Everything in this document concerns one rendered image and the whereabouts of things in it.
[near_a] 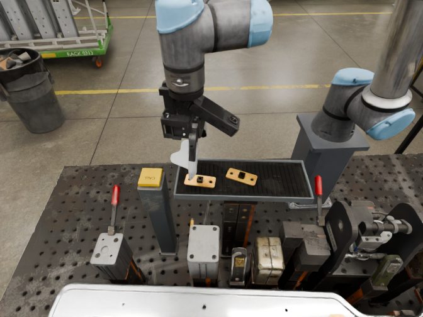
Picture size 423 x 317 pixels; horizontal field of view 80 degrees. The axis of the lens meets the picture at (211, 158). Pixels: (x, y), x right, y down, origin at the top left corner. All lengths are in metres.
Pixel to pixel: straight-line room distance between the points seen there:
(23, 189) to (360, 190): 2.48
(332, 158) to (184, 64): 0.73
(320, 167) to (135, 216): 0.83
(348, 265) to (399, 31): 0.61
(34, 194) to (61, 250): 1.34
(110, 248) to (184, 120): 0.41
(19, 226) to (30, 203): 0.21
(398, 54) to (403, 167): 1.04
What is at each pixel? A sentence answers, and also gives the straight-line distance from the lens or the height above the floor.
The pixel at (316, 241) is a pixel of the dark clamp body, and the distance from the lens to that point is 0.76.
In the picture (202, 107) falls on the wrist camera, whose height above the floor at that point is 1.42.
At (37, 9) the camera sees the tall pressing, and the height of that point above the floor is 0.67.
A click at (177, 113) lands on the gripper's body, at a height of 1.40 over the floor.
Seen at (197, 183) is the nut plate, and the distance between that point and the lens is 0.70.
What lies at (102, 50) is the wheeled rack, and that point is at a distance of 3.98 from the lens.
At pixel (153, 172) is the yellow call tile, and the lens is 0.75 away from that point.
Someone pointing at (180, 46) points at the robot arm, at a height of 1.55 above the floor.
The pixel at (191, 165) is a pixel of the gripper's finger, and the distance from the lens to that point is 0.55.
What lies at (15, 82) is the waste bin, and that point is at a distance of 2.82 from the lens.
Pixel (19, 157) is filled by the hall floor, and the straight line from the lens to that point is 2.99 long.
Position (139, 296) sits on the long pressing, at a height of 1.00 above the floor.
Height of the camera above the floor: 1.71
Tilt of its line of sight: 46 degrees down
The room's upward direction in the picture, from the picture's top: straight up
